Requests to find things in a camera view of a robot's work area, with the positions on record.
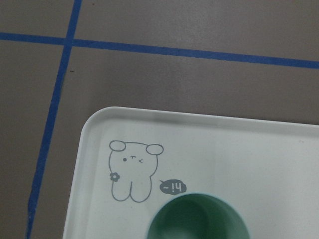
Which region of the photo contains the light green cup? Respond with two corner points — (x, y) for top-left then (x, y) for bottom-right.
(146, 193), (250, 239)

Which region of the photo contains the cream rabbit tray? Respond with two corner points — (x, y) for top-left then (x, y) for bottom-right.
(63, 107), (319, 239)

